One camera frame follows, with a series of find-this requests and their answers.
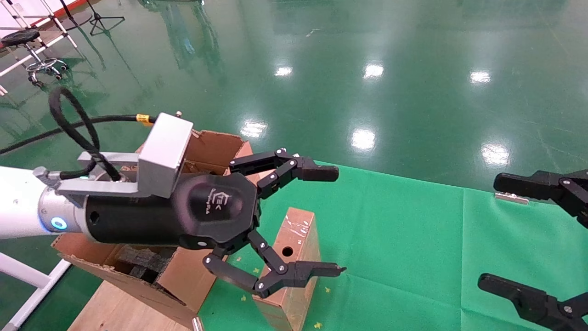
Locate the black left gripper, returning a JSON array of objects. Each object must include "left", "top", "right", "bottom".
[{"left": 85, "top": 148, "right": 346, "bottom": 298}]

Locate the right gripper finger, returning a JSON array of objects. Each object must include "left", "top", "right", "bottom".
[
  {"left": 493, "top": 169, "right": 588, "bottom": 229},
  {"left": 477, "top": 272, "right": 588, "bottom": 331}
]

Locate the small cardboard box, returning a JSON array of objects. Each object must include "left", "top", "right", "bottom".
[{"left": 252, "top": 207, "right": 321, "bottom": 331}]

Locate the large open cardboard carton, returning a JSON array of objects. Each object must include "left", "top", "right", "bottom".
[{"left": 51, "top": 130, "right": 254, "bottom": 329}]

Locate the green table cloth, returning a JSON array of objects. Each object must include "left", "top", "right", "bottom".
[{"left": 198, "top": 161, "right": 588, "bottom": 331}]

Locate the black foam block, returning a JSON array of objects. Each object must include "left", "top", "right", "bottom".
[{"left": 113, "top": 246, "right": 177, "bottom": 283}]

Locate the black tripod stand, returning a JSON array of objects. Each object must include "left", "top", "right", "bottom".
[{"left": 85, "top": 0, "right": 125, "bottom": 36}]

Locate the black round base stand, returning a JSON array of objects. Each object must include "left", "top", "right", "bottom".
[{"left": 59, "top": 0, "right": 93, "bottom": 30}]

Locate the black round stool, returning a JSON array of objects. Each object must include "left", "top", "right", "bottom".
[{"left": 1, "top": 29, "right": 69, "bottom": 88}]

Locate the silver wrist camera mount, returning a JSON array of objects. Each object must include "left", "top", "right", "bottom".
[{"left": 55, "top": 112, "right": 193, "bottom": 199}]

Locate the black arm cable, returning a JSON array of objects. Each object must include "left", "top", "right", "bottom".
[{"left": 0, "top": 86, "right": 158, "bottom": 182}]

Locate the white metal support frame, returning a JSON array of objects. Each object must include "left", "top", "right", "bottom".
[{"left": 0, "top": 252, "right": 72, "bottom": 331}]

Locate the white metal frame table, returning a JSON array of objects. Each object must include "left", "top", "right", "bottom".
[{"left": 0, "top": 0, "right": 79, "bottom": 95}]

